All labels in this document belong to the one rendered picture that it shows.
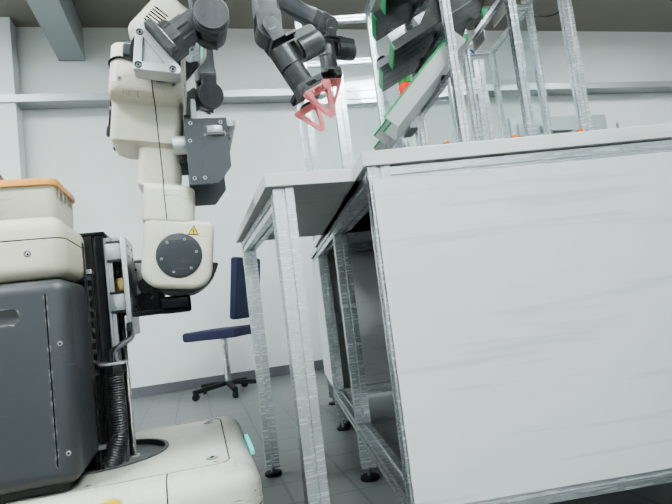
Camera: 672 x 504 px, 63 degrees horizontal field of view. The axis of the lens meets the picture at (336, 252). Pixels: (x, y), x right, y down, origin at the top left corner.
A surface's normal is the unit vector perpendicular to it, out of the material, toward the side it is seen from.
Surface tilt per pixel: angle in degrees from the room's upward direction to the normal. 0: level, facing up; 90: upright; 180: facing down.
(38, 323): 90
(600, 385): 90
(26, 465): 90
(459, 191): 90
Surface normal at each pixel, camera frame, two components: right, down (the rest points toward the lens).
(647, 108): 0.25, -0.11
